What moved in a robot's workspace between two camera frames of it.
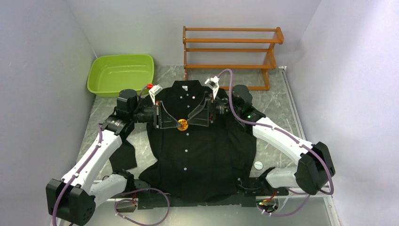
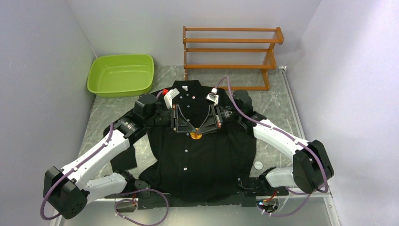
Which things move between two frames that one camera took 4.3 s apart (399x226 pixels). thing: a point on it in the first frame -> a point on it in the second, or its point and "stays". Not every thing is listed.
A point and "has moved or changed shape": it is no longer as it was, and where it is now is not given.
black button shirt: (200, 150) stays
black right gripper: (200, 116) -> (213, 122)
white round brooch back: (258, 165) stays
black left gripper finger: (166, 120) -> (180, 123)
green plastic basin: (109, 74) stays
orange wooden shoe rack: (227, 48) stays
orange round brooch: (184, 125) has moved or changed shape
